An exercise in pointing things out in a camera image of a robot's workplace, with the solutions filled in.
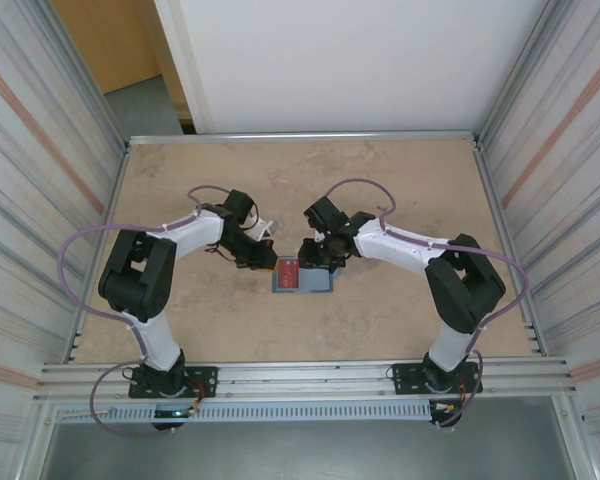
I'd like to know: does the teal card holder wallet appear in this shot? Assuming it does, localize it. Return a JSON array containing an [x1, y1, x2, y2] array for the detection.
[[271, 256, 340, 295]]

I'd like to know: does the red credit card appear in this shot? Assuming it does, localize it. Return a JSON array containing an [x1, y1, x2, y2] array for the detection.
[[274, 257, 302, 291]]

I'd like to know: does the small control board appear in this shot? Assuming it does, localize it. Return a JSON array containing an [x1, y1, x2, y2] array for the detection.
[[429, 399, 464, 416], [153, 407, 201, 419]]

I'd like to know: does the wooden door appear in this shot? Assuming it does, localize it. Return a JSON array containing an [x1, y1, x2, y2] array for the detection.
[[52, 0, 189, 121]]

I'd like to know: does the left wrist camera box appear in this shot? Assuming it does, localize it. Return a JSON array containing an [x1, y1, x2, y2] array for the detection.
[[244, 215, 282, 241]]

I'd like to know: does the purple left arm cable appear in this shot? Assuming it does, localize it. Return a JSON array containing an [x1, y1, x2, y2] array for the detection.
[[61, 184, 236, 441]]

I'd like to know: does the aluminium table edge rail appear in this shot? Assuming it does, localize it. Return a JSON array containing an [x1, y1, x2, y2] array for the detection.
[[124, 130, 481, 147]]

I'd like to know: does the wide aluminium mounting rail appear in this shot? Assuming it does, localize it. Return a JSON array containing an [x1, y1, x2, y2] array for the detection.
[[38, 357, 579, 404]]

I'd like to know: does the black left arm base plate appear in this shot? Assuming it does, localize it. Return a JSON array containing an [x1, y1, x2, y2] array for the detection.
[[128, 366, 219, 400]]

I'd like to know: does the aluminium side rail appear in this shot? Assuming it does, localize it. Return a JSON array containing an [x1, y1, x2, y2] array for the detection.
[[472, 139, 549, 356], [68, 142, 132, 362]]

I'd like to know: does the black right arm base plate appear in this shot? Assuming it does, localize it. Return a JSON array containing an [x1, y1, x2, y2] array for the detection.
[[392, 360, 484, 396]]

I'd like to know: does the grey slotted cable duct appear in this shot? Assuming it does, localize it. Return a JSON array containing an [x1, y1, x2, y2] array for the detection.
[[54, 402, 434, 424]]

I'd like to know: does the aluminium corner post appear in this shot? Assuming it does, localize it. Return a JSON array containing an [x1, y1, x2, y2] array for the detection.
[[29, 0, 131, 149], [477, 0, 561, 144]]

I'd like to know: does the white door frame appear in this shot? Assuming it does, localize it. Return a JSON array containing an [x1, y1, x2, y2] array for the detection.
[[152, 0, 216, 135]]

